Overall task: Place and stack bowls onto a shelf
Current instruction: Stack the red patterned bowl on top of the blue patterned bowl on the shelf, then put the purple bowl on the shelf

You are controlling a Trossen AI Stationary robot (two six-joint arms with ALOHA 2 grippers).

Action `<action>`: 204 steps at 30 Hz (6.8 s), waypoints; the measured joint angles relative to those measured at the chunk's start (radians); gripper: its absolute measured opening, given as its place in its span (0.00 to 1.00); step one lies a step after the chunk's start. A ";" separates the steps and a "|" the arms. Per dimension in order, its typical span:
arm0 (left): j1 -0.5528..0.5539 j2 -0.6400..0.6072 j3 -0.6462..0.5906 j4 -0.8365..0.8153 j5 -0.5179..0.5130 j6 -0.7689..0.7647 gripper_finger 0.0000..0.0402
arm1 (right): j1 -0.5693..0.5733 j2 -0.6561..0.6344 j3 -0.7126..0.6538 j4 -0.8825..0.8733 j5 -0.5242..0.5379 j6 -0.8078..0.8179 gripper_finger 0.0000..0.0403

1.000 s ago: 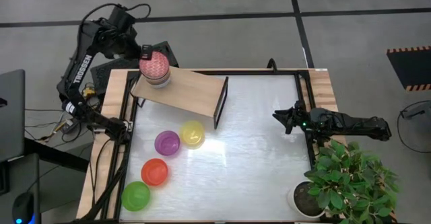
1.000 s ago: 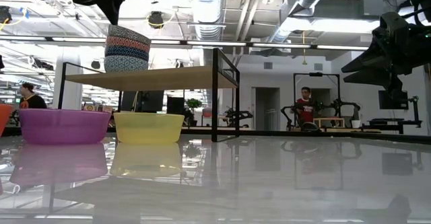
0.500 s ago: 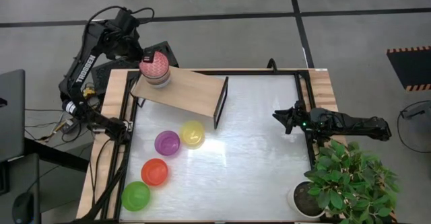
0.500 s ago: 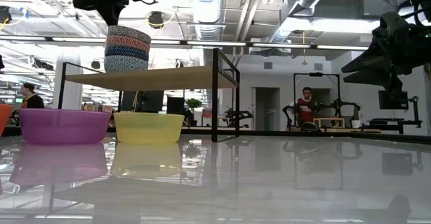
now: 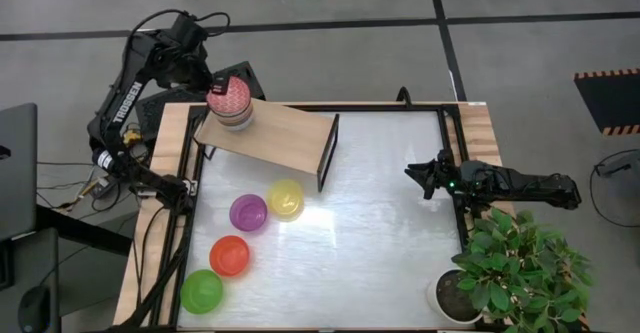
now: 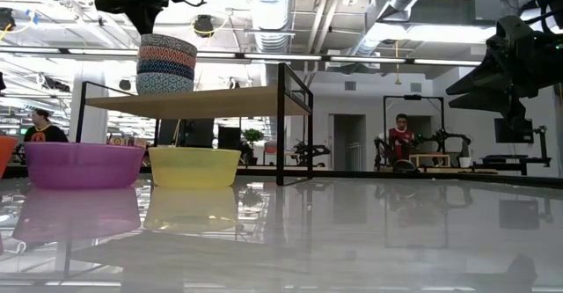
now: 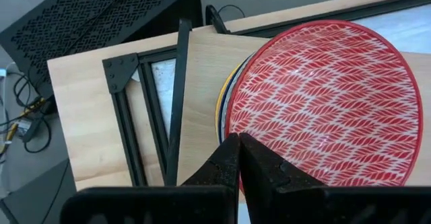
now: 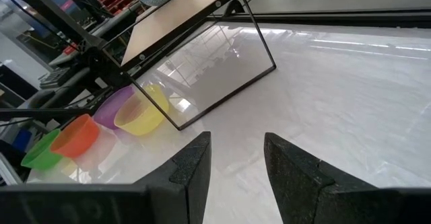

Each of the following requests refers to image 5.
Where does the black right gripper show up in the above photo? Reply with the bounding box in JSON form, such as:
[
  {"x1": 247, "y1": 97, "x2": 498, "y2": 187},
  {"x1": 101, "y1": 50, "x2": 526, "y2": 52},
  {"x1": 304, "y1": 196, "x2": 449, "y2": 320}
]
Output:
[{"x1": 404, "y1": 148, "x2": 467, "y2": 200}]

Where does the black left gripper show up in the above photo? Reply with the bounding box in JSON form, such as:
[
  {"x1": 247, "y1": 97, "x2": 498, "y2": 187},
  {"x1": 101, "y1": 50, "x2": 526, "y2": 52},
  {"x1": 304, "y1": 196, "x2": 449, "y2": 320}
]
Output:
[{"x1": 162, "y1": 13, "x2": 232, "y2": 98}]

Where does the blue-patterned bowl red interior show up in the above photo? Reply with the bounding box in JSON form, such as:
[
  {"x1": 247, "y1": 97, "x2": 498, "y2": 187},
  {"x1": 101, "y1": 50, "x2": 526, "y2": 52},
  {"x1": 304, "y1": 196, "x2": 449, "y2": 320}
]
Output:
[{"x1": 205, "y1": 75, "x2": 252, "y2": 117}]

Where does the blue-dotted bowl orange interior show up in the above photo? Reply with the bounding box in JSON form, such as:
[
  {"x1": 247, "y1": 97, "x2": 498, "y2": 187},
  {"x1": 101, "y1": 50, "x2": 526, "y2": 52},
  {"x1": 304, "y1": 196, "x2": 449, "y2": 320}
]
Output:
[{"x1": 215, "y1": 117, "x2": 254, "y2": 133}]

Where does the purple plastic bowl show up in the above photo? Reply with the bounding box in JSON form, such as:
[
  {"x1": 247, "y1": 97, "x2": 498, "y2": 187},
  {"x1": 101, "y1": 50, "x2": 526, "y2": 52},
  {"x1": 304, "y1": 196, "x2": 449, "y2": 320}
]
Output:
[{"x1": 228, "y1": 193, "x2": 269, "y2": 233}]

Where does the yellow plastic bowl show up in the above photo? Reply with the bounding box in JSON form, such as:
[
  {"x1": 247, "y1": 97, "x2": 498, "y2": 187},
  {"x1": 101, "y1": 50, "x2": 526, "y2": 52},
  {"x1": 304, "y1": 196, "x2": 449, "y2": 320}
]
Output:
[{"x1": 265, "y1": 178, "x2": 306, "y2": 223}]

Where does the red-orange plastic bowl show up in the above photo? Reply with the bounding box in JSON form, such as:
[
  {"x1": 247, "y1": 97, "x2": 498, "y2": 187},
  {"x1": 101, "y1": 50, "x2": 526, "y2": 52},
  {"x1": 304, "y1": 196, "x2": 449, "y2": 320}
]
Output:
[{"x1": 208, "y1": 234, "x2": 251, "y2": 278}]

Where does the green plastic bowl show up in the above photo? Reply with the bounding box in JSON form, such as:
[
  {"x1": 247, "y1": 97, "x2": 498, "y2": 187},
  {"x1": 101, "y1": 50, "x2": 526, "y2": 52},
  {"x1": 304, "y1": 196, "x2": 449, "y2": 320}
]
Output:
[{"x1": 179, "y1": 268, "x2": 225, "y2": 316}]

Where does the green potted plant white pot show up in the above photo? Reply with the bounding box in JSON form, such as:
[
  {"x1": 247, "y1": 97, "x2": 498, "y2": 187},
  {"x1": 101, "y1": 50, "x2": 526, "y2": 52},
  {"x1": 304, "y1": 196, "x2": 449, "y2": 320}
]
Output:
[{"x1": 427, "y1": 207, "x2": 596, "y2": 333}]

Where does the black power brick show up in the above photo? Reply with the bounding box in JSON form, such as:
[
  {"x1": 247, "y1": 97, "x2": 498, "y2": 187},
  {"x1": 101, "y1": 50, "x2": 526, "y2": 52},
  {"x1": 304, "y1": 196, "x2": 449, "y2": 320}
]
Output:
[{"x1": 91, "y1": 175, "x2": 117, "y2": 200}]

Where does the grey floor device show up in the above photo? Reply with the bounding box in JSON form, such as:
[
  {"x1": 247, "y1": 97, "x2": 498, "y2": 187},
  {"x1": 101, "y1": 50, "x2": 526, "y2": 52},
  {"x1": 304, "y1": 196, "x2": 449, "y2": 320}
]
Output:
[{"x1": 593, "y1": 151, "x2": 640, "y2": 178}]

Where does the black orange hazard-striped mat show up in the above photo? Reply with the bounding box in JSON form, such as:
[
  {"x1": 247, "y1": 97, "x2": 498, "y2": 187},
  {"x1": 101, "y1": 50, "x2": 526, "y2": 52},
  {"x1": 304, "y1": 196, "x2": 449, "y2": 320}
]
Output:
[{"x1": 573, "y1": 67, "x2": 640, "y2": 137}]

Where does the dark grey laptop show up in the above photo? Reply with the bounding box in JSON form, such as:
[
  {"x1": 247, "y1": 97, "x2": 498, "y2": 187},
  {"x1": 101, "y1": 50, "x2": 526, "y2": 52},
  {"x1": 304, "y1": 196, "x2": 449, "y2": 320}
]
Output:
[{"x1": 0, "y1": 102, "x2": 39, "y2": 242}]

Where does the dark office desk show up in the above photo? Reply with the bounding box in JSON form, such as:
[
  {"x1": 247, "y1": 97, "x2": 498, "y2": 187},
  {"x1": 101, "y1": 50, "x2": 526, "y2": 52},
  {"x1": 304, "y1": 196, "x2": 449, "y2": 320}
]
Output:
[{"x1": 0, "y1": 203, "x2": 135, "y2": 333}]

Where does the black computer mouse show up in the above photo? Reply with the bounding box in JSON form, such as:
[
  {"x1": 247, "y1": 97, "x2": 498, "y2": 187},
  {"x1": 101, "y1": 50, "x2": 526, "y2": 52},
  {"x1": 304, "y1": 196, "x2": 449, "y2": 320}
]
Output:
[{"x1": 18, "y1": 285, "x2": 51, "y2": 332}]

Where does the black left wrist camera cable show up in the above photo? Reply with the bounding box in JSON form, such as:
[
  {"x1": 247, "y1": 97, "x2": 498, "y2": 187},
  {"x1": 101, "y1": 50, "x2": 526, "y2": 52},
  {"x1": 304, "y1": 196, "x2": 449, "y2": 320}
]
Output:
[{"x1": 192, "y1": 10, "x2": 232, "y2": 38}]

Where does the wooden shelf black metal frame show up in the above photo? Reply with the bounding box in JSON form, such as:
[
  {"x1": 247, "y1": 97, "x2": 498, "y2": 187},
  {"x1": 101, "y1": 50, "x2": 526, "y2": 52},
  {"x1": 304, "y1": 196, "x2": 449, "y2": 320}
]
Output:
[{"x1": 193, "y1": 96, "x2": 342, "y2": 194}]

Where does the black aluminium table frame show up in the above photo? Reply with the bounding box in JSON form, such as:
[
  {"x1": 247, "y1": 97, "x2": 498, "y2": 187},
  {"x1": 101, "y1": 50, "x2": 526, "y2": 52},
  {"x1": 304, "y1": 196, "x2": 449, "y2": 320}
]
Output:
[{"x1": 130, "y1": 102, "x2": 474, "y2": 333}]

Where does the black floor cable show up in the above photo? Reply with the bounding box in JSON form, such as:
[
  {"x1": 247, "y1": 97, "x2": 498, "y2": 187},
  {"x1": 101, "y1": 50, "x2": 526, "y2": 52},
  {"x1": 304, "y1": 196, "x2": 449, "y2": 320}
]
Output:
[{"x1": 588, "y1": 148, "x2": 640, "y2": 229}]

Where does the black cable bundle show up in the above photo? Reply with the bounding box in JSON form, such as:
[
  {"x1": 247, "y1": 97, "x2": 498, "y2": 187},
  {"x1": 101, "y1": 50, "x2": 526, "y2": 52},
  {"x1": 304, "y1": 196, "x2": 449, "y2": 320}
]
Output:
[{"x1": 37, "y1": 160, "x2": 151, "y2": 212}]

